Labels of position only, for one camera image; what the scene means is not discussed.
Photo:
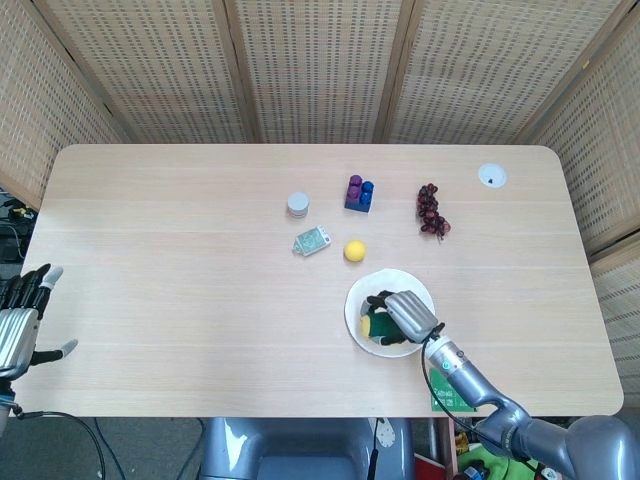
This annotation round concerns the green sachet packet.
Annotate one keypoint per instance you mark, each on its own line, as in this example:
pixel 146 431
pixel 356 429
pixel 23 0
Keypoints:
pixel 440 395

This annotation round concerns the red box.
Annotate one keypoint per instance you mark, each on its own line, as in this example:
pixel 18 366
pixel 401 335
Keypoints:
pixel 432 470

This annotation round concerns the white perforated bracket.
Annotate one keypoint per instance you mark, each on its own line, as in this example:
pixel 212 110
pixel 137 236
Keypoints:
pixel 385 435

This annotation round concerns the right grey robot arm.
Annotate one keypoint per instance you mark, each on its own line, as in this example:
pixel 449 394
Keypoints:
pixel 480 390

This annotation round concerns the green plush toy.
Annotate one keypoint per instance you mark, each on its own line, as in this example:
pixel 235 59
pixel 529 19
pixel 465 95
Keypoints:
pixel 470 457

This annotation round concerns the grey robot torso base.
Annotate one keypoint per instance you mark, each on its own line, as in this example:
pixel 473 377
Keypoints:
pixel 300 450

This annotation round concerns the yellow ball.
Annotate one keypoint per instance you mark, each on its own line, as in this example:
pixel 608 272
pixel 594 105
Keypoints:
pixel 355 250

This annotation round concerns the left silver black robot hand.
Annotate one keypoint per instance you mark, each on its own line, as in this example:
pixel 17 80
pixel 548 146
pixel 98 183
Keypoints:
pixel 15 335

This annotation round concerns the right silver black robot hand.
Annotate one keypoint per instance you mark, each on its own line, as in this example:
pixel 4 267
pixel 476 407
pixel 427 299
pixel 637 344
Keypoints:
pixel 412 312

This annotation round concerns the blue purple toy block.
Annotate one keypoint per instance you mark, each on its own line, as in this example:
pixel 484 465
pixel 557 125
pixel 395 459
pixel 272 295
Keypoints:
pixel 359 196

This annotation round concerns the white round plate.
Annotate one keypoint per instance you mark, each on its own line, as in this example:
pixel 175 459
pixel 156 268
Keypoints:
pixel 355 305

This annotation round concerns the bamboo screen panel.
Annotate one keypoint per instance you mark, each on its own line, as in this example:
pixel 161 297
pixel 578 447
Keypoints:
pixel 595 150
pixel 315 70
pixel 620 310
pixel 490 70
pixel 150 70
pixel 45 115

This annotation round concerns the clear packaged green card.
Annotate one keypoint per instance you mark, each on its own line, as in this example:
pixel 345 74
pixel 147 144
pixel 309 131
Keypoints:
pixel 311 241

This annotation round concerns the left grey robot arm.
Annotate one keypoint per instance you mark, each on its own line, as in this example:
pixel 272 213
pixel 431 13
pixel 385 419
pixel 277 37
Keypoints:
pixel 3 410

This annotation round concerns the green yellow sponge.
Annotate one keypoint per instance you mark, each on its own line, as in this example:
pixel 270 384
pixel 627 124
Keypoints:
pixel 381 324

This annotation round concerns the wooden table leg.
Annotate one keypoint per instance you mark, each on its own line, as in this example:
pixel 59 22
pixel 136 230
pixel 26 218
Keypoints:
pixel 445 445

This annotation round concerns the dark purple grape bunch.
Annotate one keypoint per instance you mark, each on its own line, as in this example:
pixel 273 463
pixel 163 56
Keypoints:
pixel 430 210

